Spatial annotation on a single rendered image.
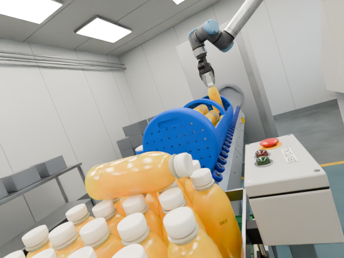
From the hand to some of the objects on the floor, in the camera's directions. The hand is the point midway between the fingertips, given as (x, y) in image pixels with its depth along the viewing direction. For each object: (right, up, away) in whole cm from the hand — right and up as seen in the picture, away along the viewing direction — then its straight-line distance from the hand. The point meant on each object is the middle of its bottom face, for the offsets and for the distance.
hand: (210, 84), depth 136 cm
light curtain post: (+90, -100, +64) cm, 149 cm away
